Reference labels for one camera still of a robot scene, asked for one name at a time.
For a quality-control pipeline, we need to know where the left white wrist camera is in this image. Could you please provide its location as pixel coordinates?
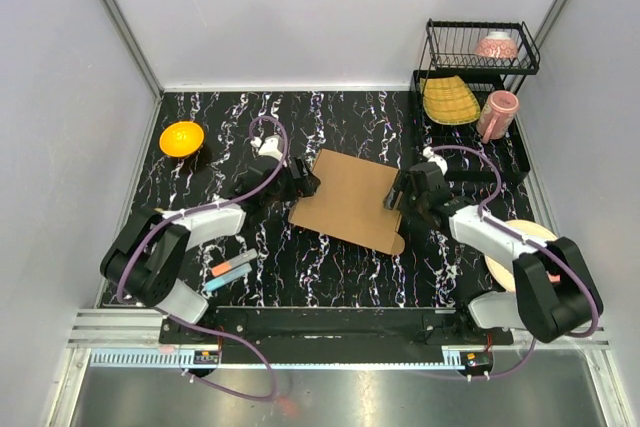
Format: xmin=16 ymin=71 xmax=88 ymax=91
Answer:
xmin=250 ymin=135 xmax=285 ymax=162

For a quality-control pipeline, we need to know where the blue marker pen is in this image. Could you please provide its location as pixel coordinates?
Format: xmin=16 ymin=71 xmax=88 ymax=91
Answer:
xmin=203 ymin=263 xmax=252 ymax=292

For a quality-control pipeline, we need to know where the brown cardboard box sheet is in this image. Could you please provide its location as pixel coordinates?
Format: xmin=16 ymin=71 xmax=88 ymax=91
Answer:
xmin=289 ymin=149 xmax=405 ymax=256

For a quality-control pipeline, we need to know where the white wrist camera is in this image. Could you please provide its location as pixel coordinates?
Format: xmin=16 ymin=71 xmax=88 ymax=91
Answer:
xmin=422 ymin=147 xmax=448 ymax=175
xmin=250 ymin=135 xmax=285 ymax=162

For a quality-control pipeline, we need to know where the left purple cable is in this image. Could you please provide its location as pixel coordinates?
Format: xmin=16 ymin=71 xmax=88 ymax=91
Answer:
xmin=115 ymin=115 xmax=290 ymax=401

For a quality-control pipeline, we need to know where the black wire dish rack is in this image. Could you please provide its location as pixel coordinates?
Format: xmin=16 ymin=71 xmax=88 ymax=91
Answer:
xmin=409 ymin=19 xmax=540 ymax=186

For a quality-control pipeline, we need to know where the pink round plate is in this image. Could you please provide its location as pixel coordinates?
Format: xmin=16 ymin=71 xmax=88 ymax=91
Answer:
xmin=484 ymin=219 xmax=557 ymax=292

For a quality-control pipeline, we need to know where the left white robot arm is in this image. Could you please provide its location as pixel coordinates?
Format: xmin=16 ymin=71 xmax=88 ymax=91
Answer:
xmin=100 ymin=157 xmax=321 ymax=343

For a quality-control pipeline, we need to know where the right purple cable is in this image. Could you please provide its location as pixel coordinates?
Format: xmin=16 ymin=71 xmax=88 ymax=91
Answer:
xmin=424 ymin=144 xmax=605 ymax=381

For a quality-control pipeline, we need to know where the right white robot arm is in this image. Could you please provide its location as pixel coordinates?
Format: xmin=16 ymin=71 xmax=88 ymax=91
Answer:
xmin=383 ymin=162 xmax=604 ymax=344

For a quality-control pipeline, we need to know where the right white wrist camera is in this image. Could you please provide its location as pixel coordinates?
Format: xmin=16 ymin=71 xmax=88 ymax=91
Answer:
xmin=422 ymin=147 xmax=448 ymax=175

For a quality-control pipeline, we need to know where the pink mug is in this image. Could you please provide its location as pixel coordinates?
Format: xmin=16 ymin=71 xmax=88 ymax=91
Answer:
xmin=476 ymin=90 xmax=520 ymax=144

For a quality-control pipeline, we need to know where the yellow woven plate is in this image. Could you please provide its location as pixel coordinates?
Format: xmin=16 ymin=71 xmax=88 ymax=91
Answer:
xmin=419 ymin=76 xmax=480 ymax=126

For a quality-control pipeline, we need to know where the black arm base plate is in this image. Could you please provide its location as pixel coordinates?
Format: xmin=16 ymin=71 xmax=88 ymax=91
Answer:
xmin=159 ymin=306 xmax=514 ymax=369

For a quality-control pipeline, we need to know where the purple cable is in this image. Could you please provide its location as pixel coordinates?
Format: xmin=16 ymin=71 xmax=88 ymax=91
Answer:
xmin=424 ymin=144 xmax=605 ymax=381
xmin=115 ymin=115 xmax=290 ymax=401

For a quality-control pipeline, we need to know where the orange bowl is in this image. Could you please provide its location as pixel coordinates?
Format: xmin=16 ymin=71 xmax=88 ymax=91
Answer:
xmin=159 ymin=121 xmax=205 ymax=158

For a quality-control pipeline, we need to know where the black marble table mat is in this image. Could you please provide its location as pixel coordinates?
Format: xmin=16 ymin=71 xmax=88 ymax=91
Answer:
xmin=99 ymin=90 xmax=581 ymax=309

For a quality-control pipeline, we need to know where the pink patterned bowl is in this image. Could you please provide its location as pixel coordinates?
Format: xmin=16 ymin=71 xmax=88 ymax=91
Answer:
xmin=474 ymin=31 xmax=518 ymax=60

